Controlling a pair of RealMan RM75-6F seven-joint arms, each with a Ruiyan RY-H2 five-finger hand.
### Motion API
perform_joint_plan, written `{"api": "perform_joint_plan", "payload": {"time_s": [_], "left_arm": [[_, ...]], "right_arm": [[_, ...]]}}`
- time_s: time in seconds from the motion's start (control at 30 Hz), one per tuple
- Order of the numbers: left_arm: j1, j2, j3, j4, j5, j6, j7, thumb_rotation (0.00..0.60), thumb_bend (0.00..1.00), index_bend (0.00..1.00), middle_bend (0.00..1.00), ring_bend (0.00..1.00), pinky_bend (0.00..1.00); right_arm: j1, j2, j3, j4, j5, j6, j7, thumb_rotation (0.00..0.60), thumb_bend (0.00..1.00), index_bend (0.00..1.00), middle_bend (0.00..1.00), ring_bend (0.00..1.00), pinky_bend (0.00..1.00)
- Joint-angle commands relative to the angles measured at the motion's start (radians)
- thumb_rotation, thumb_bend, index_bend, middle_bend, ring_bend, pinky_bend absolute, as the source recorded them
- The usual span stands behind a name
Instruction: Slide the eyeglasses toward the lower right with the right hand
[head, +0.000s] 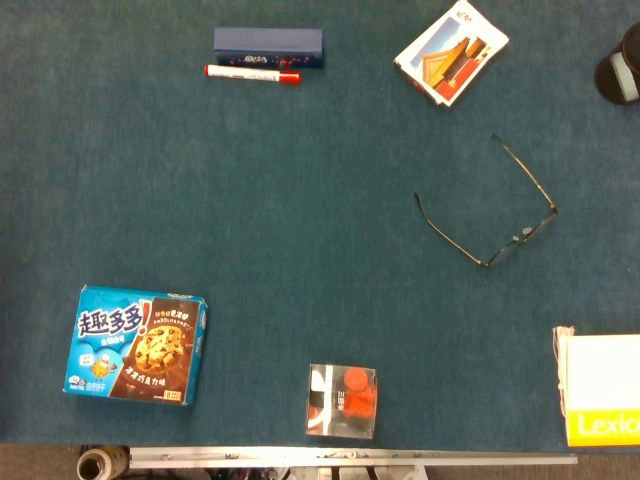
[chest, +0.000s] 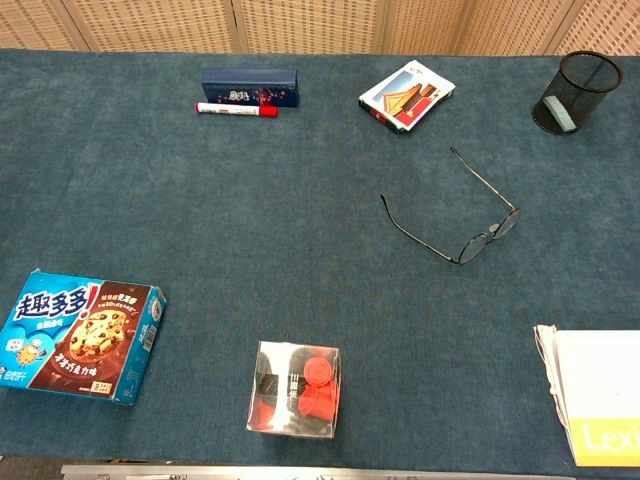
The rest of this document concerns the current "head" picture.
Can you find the brown tape roll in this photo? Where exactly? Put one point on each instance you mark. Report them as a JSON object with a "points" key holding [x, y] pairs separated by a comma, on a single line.
{"points": [[97, 462]]}

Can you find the teal blue table cloth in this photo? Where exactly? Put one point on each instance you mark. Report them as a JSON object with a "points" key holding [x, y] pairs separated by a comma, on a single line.
{"points": [[280, 200]]}

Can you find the pale teal eraser block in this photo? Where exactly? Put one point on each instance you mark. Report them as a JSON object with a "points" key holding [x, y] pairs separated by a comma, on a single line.
{"points": [[626, 77]]}

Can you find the black mesh pen holder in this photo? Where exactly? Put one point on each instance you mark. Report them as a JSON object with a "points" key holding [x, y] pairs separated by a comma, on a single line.
{"points": [[607, 82]]}

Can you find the clear box with red caps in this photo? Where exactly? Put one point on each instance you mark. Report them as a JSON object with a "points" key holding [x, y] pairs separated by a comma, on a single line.
{"points": [[350, 400]]}

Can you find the navy blue rectangular box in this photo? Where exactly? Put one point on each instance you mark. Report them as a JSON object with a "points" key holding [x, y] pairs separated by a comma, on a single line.
{"points": [[267, 42]]}

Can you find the white yellow Lexicon book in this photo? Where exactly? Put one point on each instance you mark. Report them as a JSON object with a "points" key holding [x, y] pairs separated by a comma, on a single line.
{"points": [[605, 380]]}

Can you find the red white marker pen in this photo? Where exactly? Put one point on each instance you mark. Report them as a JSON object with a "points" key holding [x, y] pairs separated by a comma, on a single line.
{"points": [[245, 74]]}

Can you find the blue chocolate cookie box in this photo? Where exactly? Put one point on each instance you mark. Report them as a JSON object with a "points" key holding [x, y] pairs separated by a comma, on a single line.
{"points": [[135, 345]]}

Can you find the thin black metal eyeglasses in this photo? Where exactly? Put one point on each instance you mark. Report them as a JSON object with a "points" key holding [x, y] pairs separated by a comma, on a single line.
{"points": [[525, 231]]}

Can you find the stack of picture cards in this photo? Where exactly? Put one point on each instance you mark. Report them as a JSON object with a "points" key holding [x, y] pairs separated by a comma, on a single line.
{"points": [[450, 55]]}

